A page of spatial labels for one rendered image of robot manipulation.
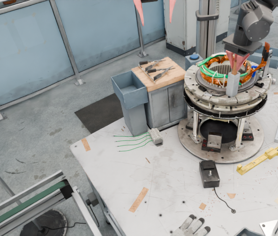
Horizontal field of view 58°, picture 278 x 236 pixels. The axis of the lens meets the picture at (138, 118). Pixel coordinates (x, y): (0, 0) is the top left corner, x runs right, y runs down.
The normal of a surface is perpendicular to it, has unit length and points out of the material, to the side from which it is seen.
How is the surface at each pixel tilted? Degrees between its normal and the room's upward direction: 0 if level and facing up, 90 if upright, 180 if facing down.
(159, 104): 90
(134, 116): 90
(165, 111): 90
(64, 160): 0
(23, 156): 0
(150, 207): 0
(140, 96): 90
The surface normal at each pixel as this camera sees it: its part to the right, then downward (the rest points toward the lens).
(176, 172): -0.13, -0.75
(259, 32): -0.08, 0.71
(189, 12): 0.56, 0.49
